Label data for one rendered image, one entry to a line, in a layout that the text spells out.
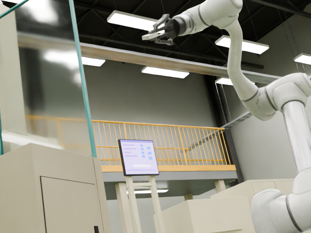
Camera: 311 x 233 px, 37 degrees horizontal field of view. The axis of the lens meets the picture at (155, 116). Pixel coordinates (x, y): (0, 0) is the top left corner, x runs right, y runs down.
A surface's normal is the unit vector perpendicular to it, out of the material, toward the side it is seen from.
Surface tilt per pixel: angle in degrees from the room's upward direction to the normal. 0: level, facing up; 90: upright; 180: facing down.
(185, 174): 90
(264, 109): 147
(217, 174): 90
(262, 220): 91
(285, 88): 73
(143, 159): 90
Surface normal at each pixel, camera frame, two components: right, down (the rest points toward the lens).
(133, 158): 0.56, -0.40
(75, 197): 0.84, -0.34
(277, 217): -0.52, -0.16
